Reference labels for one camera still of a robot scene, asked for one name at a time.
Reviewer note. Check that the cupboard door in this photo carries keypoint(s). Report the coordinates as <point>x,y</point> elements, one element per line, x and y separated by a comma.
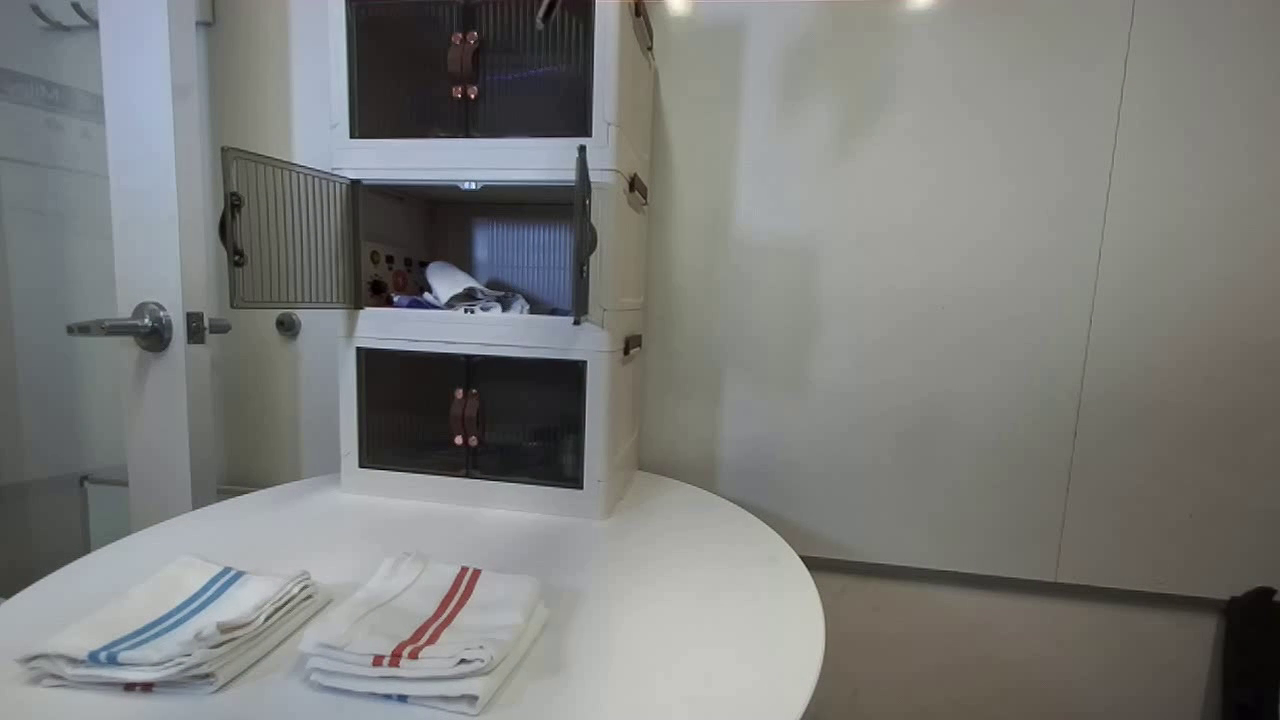
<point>291,235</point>
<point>587,235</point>

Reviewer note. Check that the white object inside cupboard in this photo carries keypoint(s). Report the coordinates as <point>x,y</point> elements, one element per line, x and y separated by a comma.
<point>450,286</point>

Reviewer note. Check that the white stacked storage cabinet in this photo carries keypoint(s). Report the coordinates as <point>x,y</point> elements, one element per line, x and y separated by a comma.
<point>459,131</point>

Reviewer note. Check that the red striped folded towel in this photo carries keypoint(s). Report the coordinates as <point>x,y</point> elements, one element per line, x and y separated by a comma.
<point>426,632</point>

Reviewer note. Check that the silver door latch knob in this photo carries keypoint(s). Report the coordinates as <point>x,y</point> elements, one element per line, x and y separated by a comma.
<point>286,325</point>

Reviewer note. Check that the blue striped folded towel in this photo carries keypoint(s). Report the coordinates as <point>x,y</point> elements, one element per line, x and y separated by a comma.
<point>193,624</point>

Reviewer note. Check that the white door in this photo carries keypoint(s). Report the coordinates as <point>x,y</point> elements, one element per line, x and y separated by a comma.
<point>150,115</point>

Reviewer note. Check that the black object at floor right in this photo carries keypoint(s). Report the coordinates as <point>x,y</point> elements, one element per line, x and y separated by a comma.
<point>1249,678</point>

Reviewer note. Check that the silver door lever handle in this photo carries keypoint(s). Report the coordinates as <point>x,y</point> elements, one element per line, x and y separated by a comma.
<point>147,325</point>

